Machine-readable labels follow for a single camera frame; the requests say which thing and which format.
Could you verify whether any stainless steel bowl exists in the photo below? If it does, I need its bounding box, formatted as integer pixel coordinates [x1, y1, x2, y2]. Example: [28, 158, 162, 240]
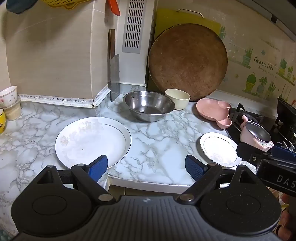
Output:
[122, 91, 175, 122]

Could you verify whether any large white floral plate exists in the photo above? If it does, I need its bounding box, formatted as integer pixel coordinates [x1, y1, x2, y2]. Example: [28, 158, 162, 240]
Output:
[55, 116, 132, 169]

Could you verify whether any black wok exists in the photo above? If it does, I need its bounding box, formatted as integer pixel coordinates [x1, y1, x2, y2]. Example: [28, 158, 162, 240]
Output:
[276, 97, 296, 130]

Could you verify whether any person's right hand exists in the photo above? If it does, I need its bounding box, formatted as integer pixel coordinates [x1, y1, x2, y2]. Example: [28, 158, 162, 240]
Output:
[276, 195, 296, 241]

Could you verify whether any dark teal object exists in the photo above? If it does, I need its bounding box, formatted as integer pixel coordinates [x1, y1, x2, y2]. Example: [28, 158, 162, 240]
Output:
[6, 0, 26, 15]

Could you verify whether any orange utensil handle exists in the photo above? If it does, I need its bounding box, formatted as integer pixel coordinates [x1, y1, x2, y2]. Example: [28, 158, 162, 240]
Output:
[109, 0, 121, 16]

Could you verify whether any yellow plastic basket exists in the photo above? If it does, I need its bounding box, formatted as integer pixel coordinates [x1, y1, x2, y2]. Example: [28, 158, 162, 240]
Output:
[40, 0, 93, 10]

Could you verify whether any pink bear-shaped plate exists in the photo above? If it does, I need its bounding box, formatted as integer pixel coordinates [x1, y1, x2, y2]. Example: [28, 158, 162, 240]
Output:
[196, 98, 232, 129]

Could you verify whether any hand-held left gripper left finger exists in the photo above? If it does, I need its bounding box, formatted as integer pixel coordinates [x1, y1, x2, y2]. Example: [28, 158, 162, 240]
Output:
[35, 155, 116, 206]

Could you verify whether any yellow cup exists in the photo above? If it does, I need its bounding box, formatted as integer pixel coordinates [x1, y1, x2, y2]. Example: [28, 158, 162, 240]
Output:
[0, 108, 6, 134]

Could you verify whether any white knife holder box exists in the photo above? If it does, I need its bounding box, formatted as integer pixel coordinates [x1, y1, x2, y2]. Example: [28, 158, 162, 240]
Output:
[116, 0, 158, 86]

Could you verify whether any small white plate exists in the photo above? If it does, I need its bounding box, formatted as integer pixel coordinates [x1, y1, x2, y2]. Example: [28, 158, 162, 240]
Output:
[199, 132, 242, 168]

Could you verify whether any round wooden cutting board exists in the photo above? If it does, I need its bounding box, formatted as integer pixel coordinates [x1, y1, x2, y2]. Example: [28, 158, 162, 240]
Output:
[148, 23, 228, 102]

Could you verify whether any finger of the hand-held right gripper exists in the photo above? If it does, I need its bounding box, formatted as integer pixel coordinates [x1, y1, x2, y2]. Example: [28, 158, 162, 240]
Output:
[270, 146, 296, 159]
[236, 142, 274, 168]

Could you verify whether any plant wall sticker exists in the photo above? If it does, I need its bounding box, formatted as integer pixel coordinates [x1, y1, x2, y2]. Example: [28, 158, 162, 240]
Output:
[218, 25, 296, 98]

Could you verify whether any pink steel-lined pot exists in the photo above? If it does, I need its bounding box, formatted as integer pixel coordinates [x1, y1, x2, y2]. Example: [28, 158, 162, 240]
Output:
[240, 115, 274, 152]

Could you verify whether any white floral cup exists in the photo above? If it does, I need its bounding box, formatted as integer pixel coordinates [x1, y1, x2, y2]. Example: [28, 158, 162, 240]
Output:
[0, 86, 18, 107]

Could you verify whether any black gas stove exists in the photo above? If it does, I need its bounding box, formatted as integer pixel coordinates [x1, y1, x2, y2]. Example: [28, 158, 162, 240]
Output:
[225, 103, 296, 158]

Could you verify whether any white patterned edge tape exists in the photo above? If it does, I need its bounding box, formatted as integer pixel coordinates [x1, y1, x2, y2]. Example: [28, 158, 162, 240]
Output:
[17, 85, 111, 107]

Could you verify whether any grey range hood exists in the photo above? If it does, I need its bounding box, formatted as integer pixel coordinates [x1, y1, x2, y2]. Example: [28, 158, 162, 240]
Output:
[231, 0, 296, 40]

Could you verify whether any cream bowl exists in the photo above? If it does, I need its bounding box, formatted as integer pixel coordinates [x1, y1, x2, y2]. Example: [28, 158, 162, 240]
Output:
[165, 89, 191, 110]

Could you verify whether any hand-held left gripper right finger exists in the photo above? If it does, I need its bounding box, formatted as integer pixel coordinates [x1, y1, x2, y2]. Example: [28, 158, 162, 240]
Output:
[177, 155, 260, 206]

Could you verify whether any white jar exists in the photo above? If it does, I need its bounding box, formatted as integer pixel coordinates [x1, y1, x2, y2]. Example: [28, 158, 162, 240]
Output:
[3, 97, 22, 121]

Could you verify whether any cleaver with wooden handle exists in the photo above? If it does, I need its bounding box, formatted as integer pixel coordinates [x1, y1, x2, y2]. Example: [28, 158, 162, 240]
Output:
[107, 29, 120, 103]

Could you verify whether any yellow cutting board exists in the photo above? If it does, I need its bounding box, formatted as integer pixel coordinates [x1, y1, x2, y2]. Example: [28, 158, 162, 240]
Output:
[154, 9, 220, 47]

